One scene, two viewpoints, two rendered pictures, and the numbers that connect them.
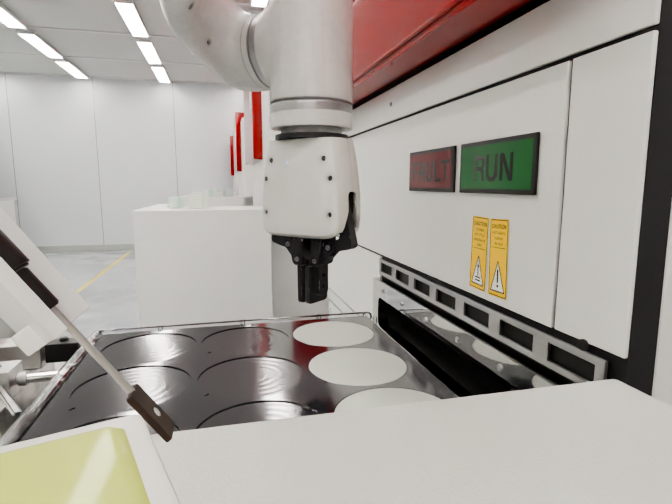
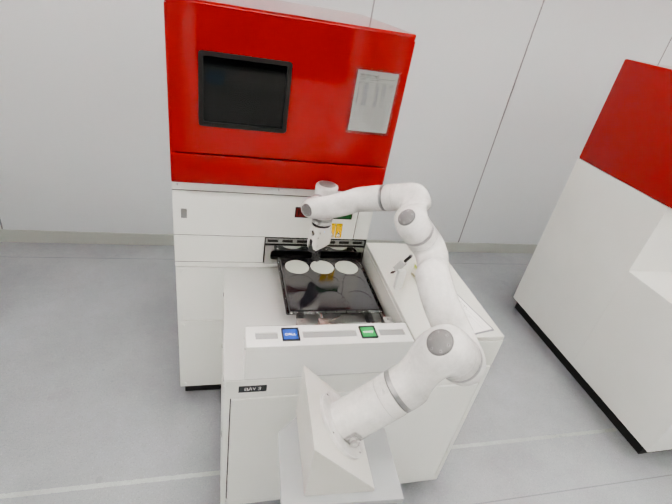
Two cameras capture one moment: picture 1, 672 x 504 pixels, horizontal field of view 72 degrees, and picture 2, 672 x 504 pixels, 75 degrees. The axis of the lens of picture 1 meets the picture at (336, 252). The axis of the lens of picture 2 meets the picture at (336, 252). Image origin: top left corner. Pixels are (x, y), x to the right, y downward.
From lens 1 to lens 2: 1.81 m
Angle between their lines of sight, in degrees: 89
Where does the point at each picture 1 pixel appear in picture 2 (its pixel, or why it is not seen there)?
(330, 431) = (382, 266)
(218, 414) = (345, 287)
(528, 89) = not seen: hidden behind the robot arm
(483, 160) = not seen: hidden behind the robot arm
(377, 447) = (385, 263)
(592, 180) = (363, 217)
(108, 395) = (336, 302)
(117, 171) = not seen: outside the picture
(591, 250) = (362, 227)
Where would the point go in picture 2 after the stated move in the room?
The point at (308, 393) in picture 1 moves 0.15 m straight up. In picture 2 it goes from (337, 275) to (343, 244)
